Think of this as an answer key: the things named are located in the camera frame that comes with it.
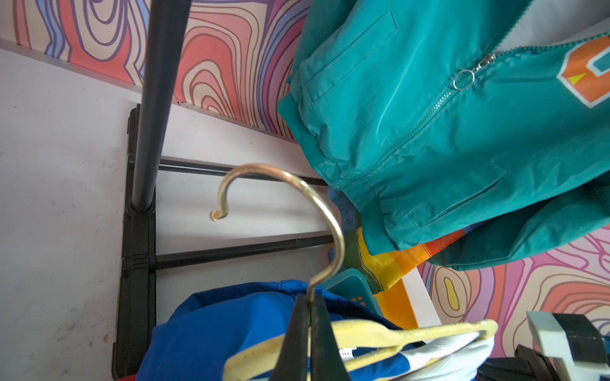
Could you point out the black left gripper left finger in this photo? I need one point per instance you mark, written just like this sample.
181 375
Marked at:
292 363

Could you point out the blue white red jacket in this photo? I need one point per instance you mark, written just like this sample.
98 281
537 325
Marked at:
211 326

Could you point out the black clothes rack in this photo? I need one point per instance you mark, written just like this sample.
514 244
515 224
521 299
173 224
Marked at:
147 125

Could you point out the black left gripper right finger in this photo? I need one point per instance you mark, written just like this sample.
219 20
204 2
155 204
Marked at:
326 361

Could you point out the teal plastic basket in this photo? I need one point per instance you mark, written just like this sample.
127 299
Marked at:
352 285

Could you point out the multicolour patchwork jacket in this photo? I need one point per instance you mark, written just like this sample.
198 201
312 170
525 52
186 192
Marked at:
382 271

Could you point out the teal green jacket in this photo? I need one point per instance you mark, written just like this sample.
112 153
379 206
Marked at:
438 116

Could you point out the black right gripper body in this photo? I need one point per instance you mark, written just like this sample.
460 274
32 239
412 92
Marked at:
526 365

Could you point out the yellow plastic tray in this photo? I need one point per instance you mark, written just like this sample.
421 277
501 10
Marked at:
396 306

